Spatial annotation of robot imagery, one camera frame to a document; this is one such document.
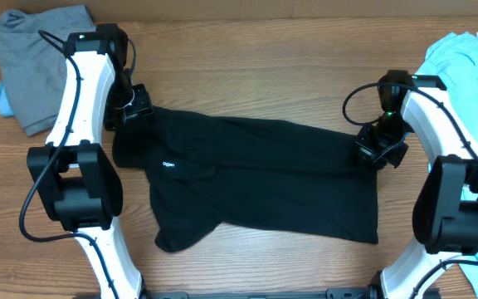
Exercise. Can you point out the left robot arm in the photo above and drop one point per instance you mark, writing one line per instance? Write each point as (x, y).
(76, 192)

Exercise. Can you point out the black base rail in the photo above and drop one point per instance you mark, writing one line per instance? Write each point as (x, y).
(259, 295)

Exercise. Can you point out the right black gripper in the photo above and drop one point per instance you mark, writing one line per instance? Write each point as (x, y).
(382, 160)

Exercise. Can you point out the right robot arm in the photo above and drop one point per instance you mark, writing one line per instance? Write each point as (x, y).
(445, 215)

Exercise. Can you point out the folded grey trousers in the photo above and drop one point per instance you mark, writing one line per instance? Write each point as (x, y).
(34, 72)

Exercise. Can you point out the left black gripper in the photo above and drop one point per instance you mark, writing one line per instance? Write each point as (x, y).
(143, 107)

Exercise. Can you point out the black t-shirt with logo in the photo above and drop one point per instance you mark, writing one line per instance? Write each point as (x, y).
(264, 174)

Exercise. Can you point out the blue cloth under trousers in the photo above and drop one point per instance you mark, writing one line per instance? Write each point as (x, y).
(5, 108)

